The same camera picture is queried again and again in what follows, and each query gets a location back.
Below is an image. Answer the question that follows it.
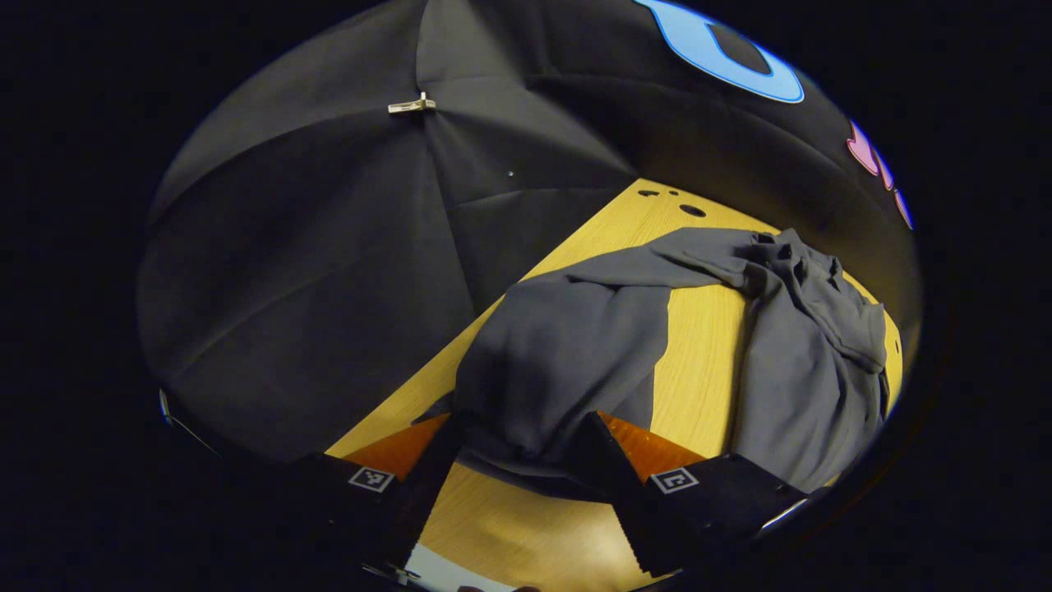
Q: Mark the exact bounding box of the grey button shirt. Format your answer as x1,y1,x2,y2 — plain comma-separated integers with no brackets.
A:
411,228,891,502

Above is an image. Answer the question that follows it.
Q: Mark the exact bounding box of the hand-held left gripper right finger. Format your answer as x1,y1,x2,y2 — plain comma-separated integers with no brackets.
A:
575,411,810,576

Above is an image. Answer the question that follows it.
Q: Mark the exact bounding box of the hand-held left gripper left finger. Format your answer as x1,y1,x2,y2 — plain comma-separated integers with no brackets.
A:
271,411,465,580

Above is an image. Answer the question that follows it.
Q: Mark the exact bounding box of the black backdrop cloth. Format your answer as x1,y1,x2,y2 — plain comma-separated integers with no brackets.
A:
136,0,921,461

